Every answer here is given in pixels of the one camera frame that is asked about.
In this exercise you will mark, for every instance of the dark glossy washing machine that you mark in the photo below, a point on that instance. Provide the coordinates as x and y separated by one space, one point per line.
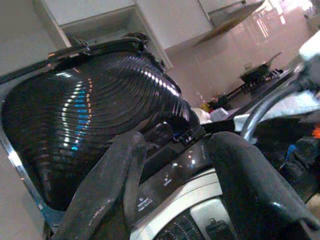
175 172

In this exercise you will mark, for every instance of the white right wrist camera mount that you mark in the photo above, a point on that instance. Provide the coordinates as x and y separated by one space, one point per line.
311 48

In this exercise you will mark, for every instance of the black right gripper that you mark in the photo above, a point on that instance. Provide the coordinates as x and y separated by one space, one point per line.
305 160

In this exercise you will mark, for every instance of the beige cloth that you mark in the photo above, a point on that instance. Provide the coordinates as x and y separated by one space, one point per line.
313 205

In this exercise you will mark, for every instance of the white wall cabinet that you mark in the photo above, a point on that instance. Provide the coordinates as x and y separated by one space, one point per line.
175 20

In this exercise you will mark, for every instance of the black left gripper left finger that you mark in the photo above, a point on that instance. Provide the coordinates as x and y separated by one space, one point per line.
97 190

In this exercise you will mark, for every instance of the black gas hob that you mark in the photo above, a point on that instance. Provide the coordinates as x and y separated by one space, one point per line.
273 74

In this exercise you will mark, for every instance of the white bowl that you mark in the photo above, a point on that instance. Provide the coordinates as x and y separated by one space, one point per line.
201 114

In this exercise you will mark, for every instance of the glossy black ridged washer lid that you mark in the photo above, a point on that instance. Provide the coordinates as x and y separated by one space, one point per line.
75 112

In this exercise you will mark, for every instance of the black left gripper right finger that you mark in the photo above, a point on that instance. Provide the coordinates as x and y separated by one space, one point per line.
250 187

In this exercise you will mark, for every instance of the white plastic container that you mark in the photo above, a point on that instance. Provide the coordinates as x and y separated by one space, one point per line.
220 114

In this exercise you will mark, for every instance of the range hood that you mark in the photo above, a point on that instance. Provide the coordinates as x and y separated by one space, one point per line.
232 23

